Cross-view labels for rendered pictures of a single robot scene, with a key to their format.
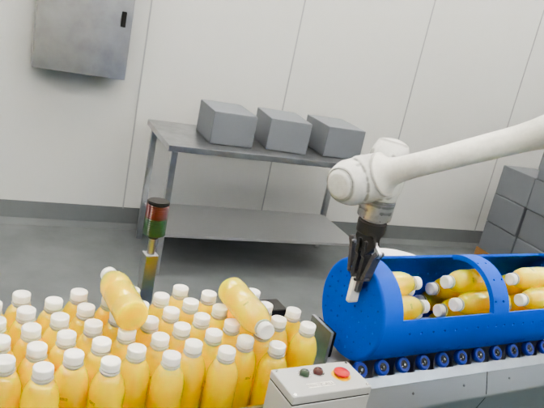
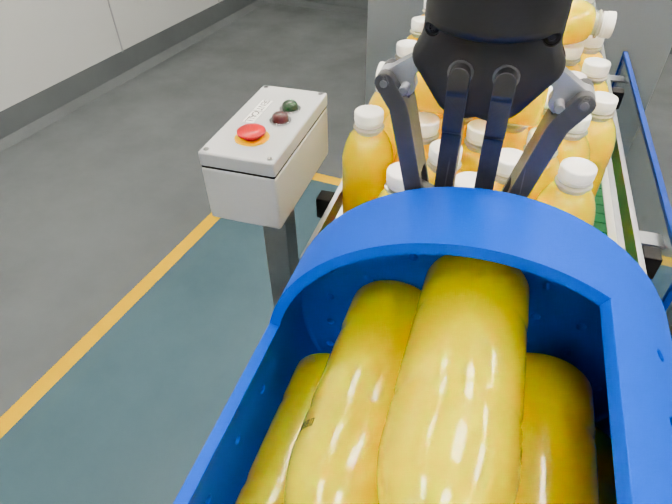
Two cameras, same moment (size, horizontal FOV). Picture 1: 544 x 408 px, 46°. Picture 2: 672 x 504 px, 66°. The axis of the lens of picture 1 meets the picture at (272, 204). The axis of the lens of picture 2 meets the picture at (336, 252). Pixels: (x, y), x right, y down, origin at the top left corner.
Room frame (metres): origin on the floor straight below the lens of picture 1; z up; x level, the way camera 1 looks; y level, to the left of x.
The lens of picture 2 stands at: (1.74, -0.52, 1.42)
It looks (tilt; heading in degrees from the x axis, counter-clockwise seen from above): 42 degrees down; 140
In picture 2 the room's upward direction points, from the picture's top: 1 degrees counter-clockwise
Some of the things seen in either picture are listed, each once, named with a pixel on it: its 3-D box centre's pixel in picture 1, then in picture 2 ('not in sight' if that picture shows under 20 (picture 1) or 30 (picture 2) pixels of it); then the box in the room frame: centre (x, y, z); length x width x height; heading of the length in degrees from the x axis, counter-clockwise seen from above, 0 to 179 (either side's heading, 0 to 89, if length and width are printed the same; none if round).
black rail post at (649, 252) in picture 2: not in sight; (640, 274); (1.63, 0.10, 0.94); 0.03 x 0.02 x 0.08; 121
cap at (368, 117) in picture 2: (277, 349); (368, 119); (1.29, -0.08, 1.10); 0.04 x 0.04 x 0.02
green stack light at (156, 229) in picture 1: (155, 225); not in sight; (1.67, 0.31, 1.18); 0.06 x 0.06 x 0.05
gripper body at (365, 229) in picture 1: (368, 235); (490, 36); (1.57, -0.26, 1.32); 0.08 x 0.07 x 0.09; 31
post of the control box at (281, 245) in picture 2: not in sight; (296, 382); (1.21, -0.18, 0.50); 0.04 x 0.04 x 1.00; 31
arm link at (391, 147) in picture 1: (384, 169); not in sight; (1.56, -0.26, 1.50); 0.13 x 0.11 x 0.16; 147
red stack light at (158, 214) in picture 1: (157, 210); not in sight; (1.67, 0.31, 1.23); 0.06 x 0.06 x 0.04
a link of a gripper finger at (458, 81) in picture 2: (365, 261); (451, 140); (1.56, -0.27, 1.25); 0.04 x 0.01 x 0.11; 121
